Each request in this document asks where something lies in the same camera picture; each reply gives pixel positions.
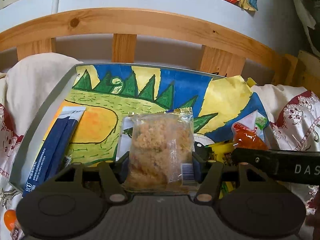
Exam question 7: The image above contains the clear bag fried snack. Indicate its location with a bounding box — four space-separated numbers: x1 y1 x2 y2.
123 107 196 194

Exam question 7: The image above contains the orange jelly cup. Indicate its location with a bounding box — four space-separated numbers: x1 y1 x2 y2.
3 210 17 231

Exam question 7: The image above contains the floral embroidered bed cover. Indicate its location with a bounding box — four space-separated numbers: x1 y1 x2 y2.
1 85 319 239

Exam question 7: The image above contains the red orange snack packet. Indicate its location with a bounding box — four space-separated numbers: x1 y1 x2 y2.
232 110 268 151

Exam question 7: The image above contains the dark blue sachet packet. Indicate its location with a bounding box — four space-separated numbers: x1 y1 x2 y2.
22 106 86 196

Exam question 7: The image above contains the colourful drawing tray liner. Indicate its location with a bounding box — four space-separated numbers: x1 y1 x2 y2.
37 64 270 201

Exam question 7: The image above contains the grey metal tray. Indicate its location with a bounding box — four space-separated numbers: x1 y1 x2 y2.
9 63 252 192

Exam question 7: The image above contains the wooden bed headboard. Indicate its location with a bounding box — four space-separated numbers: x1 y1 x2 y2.
1 8 319 94

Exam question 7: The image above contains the cream pillow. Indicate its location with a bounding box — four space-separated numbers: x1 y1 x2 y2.
1 53 81 135

